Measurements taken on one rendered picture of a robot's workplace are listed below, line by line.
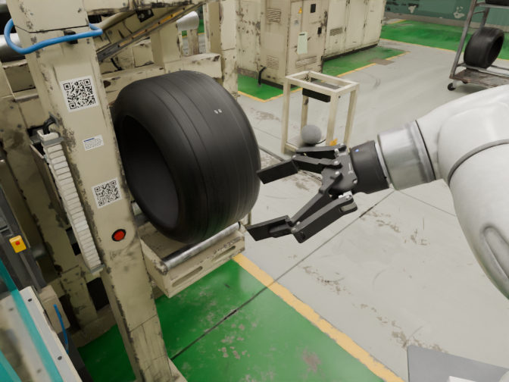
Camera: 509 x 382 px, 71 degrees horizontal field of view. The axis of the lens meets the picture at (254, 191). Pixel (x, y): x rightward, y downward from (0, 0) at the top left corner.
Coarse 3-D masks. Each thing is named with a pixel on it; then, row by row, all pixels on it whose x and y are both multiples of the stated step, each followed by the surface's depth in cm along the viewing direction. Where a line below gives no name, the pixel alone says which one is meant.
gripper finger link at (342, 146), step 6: (342, 144) 59; (300, 150) 64; (306, 150) 63; (312, 150) 62; (318, 150) 61; (324, 150) 60; (330, 150) 59; (342, 150) 59; (306, 156) 65; (312, 156) 63; (318, 156) 62; (324, 156) 61; (330, 156) 60
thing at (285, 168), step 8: (288, 160) 63; (264, 168) 65; (272, 168) 64; (280, 168) 64; (288, 168) 64; (296, 168) 64; (264, 176) 65; (272, 176) 65; (280, 176) 65; (288, 176) 65
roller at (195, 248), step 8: (240, 224) 141; (224, 232) 136; (232, 232) 139; (208, 240) 132; (216, 240) 134; (184, 248) 127; (192, 248) 128; (200, 248) 130; (168, 256) 124; (176, 256) 124; (184, 256) 126; (168, 264) 122; (176, 264) 124
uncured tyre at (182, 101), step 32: (128, 96) 108; (160, 96) 102; (192, 96) 105; (224, 96) 110; (128, 128) 138; (160, 128) 100; (192, 128) 100; (224, 128) 105; (128, 160) 142; (160, 160) 151; (192, 160) 100; (224, 160) 104; (256, 160) 113; (160, 192) 148; (192, 192) 103; (224, 192) 107; (256, 192) 118; (160, 224) 129; (192, 224) 110; (224, 224) 118
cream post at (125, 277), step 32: (32, 0) 73; (64, 0) 77; (32, 32) 76; (32, 64) 84; (64, 64) 82; (96, 64) 87; (64, 128) 88; (96, 128) 93; (96, 160) 97; (128, 192) 108; (96, 224) 105; (128, 224) 113; (128, 256) 118; (128, 288) 124; (128, 320) 130; (128, 352) 152; (160, 352) 152
